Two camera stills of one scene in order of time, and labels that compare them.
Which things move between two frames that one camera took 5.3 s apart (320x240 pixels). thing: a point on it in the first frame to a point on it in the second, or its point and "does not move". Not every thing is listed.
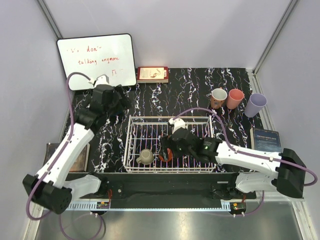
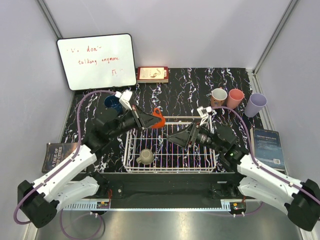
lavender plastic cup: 255,104 does not move
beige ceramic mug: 146,157 does not move
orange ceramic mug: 169,154 to 157,112
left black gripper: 125,100 to 143,120
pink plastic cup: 235,97 does not move
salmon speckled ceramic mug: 218,97 does not move
